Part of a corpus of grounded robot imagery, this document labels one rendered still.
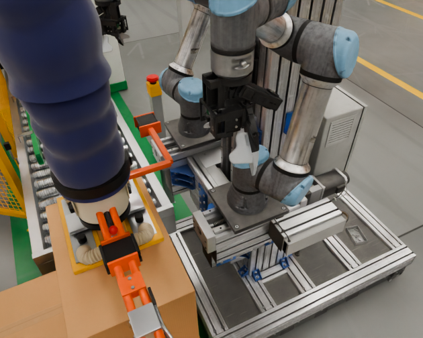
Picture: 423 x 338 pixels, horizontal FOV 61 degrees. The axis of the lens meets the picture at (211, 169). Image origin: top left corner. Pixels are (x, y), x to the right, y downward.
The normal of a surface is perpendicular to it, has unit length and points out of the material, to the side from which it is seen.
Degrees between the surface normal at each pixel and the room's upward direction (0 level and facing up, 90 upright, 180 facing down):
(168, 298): 0
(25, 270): 0
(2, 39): 74
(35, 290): 0
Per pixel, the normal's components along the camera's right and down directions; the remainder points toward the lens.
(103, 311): -0.02, -0.74
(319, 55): -0.60, 0.29
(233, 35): 0.00, 0.67
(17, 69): -0.31, 0.76
